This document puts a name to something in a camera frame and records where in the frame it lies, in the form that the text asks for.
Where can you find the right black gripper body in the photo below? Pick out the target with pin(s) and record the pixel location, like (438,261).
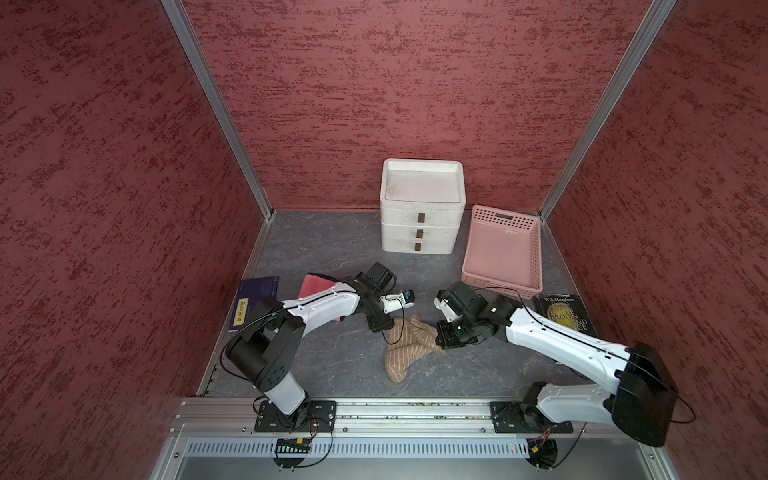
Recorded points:
(459,332)

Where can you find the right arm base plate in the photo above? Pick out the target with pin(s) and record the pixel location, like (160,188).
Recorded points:
(518,418)

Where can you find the black book gold cover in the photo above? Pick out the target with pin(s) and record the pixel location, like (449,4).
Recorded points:
(567,310)

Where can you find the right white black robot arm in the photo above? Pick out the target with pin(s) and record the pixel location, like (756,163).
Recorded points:
(627,387)

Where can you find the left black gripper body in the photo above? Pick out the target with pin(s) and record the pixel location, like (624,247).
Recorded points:
(376,317)

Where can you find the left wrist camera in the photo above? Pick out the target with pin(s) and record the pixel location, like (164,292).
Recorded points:
(398,302)

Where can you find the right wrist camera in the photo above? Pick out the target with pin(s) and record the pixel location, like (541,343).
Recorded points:
(441,303)

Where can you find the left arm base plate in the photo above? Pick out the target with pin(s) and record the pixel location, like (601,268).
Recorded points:
(312,416)

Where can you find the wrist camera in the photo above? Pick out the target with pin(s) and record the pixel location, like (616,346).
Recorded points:
(398,302)
(441,303)

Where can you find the white three-drawer storage box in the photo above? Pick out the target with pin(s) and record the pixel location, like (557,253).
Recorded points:
(422,203)

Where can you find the blue book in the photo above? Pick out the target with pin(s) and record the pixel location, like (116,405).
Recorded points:
(250,292)

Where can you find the beige striped woven dishcloth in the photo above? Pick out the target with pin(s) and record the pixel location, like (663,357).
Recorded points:
(410,340)

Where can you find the pink plastic basket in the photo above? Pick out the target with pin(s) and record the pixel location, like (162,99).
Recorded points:
(503,252)

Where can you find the aluminium front rail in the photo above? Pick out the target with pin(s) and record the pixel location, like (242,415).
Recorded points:
(366,417)

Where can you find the pink grey dishcloth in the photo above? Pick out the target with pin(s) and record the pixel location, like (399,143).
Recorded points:
(315,287)

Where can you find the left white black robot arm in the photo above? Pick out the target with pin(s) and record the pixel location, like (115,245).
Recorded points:
(264,348)

